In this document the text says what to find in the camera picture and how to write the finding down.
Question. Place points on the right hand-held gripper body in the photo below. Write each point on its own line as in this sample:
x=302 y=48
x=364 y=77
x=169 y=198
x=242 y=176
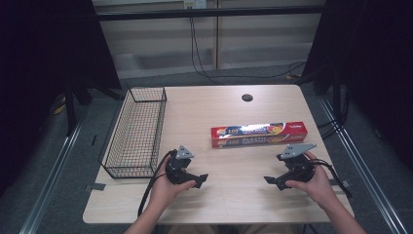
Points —
x=297 y=170

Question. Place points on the dark round table grommet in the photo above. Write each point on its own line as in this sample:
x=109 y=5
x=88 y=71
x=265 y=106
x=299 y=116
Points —
x=247 y=97

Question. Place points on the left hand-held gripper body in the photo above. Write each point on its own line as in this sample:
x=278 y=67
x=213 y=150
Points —
x=177 y=169

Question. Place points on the person's left hand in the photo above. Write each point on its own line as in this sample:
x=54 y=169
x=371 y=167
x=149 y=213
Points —
x=165 y=193

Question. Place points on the metal floor rail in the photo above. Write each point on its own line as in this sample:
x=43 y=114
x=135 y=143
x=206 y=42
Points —
x=363 y=162
x=52 y=175

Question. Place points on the white wall socket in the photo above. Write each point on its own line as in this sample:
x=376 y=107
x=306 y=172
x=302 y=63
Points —
x=195 y=4

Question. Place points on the red plastic wrap box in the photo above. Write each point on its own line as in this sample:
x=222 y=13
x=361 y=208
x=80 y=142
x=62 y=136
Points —
x=259 y=135

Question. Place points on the grey tape strip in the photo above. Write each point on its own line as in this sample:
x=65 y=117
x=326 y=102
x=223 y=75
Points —
x=344 y=183
x=95 y=187

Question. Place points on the black stand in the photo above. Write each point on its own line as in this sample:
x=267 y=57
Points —
x=73 y=107

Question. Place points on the black horizontal bar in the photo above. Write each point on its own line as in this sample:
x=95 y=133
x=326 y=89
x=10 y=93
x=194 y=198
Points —
x=211 y=13

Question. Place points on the black curtain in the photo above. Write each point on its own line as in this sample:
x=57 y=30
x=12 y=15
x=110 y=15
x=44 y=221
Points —
x=45 y=48
x=373 y=58

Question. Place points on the person's right hand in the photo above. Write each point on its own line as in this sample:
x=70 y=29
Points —
x=319 y=187

